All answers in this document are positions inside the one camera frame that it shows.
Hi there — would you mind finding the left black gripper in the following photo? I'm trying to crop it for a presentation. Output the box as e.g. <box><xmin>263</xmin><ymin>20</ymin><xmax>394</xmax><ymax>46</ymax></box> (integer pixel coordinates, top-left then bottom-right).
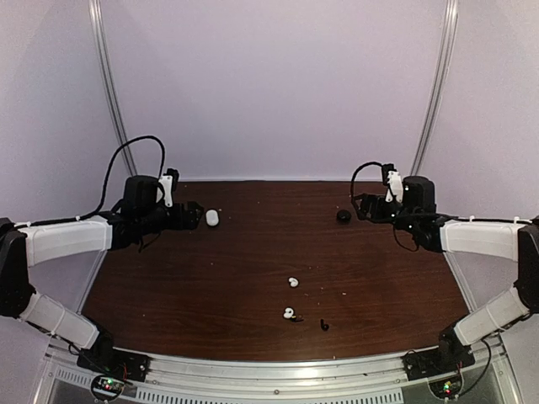
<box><xmin>138</xmin><ymin>200</ymin><xmax>203</xmax><ymax>235</ymax></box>

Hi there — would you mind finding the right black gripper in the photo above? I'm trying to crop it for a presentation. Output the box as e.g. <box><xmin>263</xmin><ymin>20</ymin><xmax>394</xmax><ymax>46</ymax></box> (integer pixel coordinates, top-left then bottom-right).
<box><xmin>352</xmin><ymin>193</ymin><xmax>418</xmax><ymax>234</ymax></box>

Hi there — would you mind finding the black round charging case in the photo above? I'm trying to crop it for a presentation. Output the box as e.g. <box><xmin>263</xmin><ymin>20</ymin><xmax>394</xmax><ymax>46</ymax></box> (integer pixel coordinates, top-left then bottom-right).
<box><xmin>336</xmin><ymin>210</ymin><xmax>352</xmax><ymax>224</ymax></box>

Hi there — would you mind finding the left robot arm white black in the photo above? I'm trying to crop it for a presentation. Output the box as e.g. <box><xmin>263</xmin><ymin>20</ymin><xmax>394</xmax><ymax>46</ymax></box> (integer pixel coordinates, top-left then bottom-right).
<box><xmin>1</xmin><ymin>169</ymin><xmax>205</xmax><ymax>374</ymax></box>

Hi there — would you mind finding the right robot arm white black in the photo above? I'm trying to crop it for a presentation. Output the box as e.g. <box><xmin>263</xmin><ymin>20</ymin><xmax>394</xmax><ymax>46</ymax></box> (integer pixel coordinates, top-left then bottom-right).
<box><xmin>350</xmin><ymin>171</ymin><xmax>538</xmax><ymax>372</ymax></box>

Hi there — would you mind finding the white charging case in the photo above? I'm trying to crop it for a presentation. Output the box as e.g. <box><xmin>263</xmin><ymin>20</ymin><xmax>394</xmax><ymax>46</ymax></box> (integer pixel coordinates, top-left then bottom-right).
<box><xmin>205</xmin><ymin>209</ymin><xmax>220</xmax><ymax>227</ymax></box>

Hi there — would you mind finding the black earbud right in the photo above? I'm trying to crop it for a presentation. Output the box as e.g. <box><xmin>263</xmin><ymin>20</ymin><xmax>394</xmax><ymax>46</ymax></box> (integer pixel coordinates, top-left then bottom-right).
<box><xmin>320</xmin><ymin>319</ymin><xmax>329</xmax><ymax>332</ymax></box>

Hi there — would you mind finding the white earbud lower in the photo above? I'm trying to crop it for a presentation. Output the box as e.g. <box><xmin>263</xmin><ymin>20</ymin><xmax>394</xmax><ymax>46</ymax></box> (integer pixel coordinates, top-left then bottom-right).
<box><xmin>283</xmin><ymin>307</ymin><xmax>295</xmax><ymax>319</ymax></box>

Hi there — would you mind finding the left circuit board with leds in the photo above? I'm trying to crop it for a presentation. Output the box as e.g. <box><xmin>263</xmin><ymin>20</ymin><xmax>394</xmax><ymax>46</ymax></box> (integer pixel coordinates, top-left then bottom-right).
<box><xmin>90</xmin><ymin>375</ymin><xmax>125</xmax><ymax>401</ymax></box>

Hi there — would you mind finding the circuit board with leds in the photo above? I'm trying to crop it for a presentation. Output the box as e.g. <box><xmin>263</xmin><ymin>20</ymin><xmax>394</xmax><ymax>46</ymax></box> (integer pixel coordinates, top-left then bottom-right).
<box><xmin>429</xmin><ymin>379</ymin><xmax>462</xmax><ymax>401</ymax></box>
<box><xmin>90</xmin><ymin>375</ymin><xmax>125</xmax><ymax>401</ymax></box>

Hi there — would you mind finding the right circuit board with leds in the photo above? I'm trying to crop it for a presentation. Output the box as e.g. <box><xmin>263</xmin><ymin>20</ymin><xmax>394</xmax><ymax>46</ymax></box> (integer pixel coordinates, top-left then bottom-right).
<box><xmin>429</xmin><ymin>379</ymin><xmax>462</xmax><ymax>401</ymax></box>

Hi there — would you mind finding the right black braided cable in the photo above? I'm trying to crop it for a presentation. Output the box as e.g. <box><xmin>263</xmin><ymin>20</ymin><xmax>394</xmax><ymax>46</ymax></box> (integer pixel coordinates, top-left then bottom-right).
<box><xmin>350</xmin><ymin>161</ymin><xmax>391</xmax><ymax>199</ymax></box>

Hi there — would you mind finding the black braided cable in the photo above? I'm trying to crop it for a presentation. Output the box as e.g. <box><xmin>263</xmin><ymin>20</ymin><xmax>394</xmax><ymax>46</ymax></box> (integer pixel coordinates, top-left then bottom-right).
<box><xmin>79</xmin><ymin>135</ymin><xmax>166</xmax><ymax>220</ymax></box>
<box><xmin>350</xmin><ymin>161</ymin><xmax>391</xmax><ymax>199</ymax></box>

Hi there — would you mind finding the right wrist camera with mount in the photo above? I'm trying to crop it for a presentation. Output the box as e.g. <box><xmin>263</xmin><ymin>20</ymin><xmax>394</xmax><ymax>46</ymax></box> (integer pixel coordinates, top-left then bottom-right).
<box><xmin>382</xmin><ymin>163</ymin><xmax>404</xmax><ymax>203</ymax></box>

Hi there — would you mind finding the left black braided cable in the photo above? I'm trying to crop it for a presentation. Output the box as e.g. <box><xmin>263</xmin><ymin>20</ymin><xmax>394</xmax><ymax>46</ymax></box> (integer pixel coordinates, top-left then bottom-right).
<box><xmin>79</xmin><ymin>135</ymin><xmax>166</xmax><ymax>220</ymax></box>

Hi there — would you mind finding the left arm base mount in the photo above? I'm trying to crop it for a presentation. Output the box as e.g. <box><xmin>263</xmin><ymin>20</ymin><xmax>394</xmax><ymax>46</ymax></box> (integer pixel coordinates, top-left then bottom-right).
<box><xmin>77</xmin><ymin>348</ymin><xmax>150</xmax><ymax>382</ymax></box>

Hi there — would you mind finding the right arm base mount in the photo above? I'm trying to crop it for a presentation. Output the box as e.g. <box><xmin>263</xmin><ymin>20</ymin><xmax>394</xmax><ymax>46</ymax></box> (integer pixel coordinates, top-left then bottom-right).
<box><xmin>401</xmin><ymin>348</ymin><xmax>475</xmax><ymax>381</ymax></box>

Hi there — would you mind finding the right aluminium frame post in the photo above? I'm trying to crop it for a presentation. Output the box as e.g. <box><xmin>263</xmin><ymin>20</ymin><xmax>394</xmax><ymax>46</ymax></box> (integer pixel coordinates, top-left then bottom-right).
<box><xmin>410</xmin><ymin>0</ymin><xmax>459</xmax><ymax>175</ymax></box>

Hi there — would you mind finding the aluminium frame post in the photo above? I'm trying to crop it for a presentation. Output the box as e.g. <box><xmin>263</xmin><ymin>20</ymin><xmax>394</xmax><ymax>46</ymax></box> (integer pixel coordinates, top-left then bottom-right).
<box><xmin>88</xmin><ymin>0</ymin><xmax>138</xmax><ymax>178</ymax></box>
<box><xmin>410</xmin><ymin>0</ymin><xmax>459</xmax><ymax>175</ymax></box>

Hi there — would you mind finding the left aluminium frame post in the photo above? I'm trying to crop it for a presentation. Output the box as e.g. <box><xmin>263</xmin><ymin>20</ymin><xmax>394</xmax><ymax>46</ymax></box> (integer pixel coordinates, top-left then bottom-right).
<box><xmin>88</xmin><ymin>0</ymin><xmax>138</xmax><ymax>178</ymax></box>

